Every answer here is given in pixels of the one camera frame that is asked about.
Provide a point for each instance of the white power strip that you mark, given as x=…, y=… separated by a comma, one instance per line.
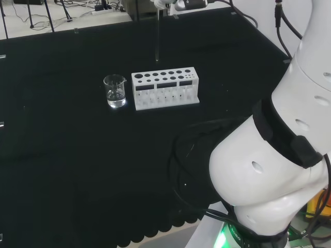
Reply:
x=103, y=11

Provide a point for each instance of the yellow stop button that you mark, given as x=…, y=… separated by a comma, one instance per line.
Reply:
x=314, y=204

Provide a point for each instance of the black bench cloth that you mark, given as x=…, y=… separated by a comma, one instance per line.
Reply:
x=64, y=142

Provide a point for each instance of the clear glass beaker with water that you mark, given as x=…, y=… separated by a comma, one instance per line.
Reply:
x=115, y=99

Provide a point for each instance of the clear glass rod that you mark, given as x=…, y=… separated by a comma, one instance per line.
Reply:
x=157, y=36

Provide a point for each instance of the black tripod leg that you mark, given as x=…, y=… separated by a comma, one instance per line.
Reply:
x=49, y=16
x=3, y=19
x=67, y=11
x=31, y=14

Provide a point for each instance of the white test tube rack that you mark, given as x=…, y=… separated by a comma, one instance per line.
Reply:
x=165, y=96

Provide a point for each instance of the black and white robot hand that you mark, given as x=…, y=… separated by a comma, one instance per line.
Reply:
x=161, y=3

